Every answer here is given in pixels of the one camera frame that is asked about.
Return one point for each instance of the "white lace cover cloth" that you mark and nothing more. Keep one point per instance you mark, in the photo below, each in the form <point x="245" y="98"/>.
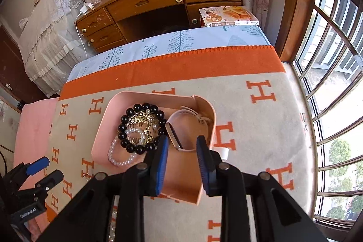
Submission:
<point x="48" y="40"/>

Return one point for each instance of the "gold hair comb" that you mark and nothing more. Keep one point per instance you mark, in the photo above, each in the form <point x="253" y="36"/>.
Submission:
<point x="141" y="120"/>

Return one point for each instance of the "dark wooden cabinet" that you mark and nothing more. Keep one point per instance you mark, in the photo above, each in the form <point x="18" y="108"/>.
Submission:
<point x="14" y="66"/>

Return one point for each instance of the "pink jewelry tray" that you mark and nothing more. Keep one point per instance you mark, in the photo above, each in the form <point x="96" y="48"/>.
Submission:
<point x="181" y="174"/>

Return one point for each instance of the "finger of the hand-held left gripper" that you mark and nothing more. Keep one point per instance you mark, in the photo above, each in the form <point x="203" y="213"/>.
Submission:
<point x="37" y="165"/>
<point x="51" y="178"/>

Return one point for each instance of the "white charger plug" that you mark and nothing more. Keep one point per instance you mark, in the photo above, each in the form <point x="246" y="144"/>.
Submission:
<point x="86" y="9"/>

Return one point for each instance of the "wooden desk with drawers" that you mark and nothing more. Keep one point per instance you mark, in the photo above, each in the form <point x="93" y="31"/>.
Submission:
<point x="147" y="1"/>

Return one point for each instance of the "light blue tree print sheet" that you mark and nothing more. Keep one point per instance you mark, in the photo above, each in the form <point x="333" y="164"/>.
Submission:
<point x="204" y="38"/>

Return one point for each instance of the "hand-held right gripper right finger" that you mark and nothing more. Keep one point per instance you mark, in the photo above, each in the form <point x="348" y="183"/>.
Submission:
<point x="202" y="165"/>

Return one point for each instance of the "pink cushion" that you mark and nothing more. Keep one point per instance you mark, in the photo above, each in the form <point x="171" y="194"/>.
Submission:
<point x="34" y="128"/>

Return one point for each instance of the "metal window grille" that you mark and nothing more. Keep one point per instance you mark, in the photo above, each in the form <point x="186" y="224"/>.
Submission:
<point x="337" y="28"/>

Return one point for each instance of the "orange beige letter print blanket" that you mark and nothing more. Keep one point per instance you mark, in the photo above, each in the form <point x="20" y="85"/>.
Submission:
<point x="255" y="128"/>

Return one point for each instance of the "white pearl strand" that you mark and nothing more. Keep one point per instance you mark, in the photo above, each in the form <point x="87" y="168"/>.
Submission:
<point x="113" y="219"/>

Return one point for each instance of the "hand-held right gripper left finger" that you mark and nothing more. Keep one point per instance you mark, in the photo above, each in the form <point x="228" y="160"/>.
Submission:
<point x="161" y="162"/>

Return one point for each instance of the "wooden window frame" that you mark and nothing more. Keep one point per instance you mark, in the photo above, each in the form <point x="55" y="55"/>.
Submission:
<point x="295" y="3"/>

